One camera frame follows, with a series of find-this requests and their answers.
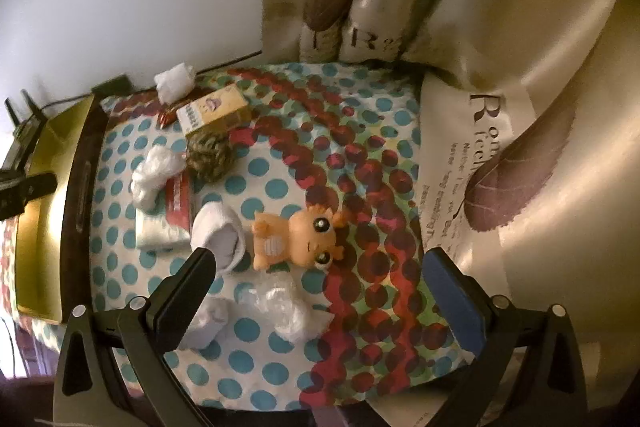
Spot orange dragon toy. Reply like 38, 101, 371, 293
250, 202, 347, 276

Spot beige leaf print curtain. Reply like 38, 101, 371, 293
260, 0, 640, 427

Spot red and teal medicine box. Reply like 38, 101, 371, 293
135, 174, 199, 253

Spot black router with antennas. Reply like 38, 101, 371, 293
2, 89, 49, 172

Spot green brown yarn ball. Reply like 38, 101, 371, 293
186, 129, 240, 182

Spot black cable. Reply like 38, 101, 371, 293
197, 51, 264, 72

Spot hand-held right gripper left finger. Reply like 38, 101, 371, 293
52, 247, 221, 427

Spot white crumpled tissue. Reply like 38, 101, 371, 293
131, 146, 187, 210
154, 62, 197, 102

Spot golden storage container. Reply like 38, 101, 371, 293
15, 104, 103, 325

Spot black power adapter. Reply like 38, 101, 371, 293
92, 76, 132, 96

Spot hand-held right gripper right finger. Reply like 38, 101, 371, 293
422, 248, 592, 427

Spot white sock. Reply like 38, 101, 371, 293
182, 297, 232, 351
192, 202, 247, 279

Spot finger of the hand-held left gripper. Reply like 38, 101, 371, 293
22, 172, 57, 200

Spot yellow cardboard box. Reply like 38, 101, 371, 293
175, 87, 254, 140

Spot red foil wrapper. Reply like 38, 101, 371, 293
156, 104, 181, 130

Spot clear crumpled plastic wrap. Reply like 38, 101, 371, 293
240, 279, 336, 344

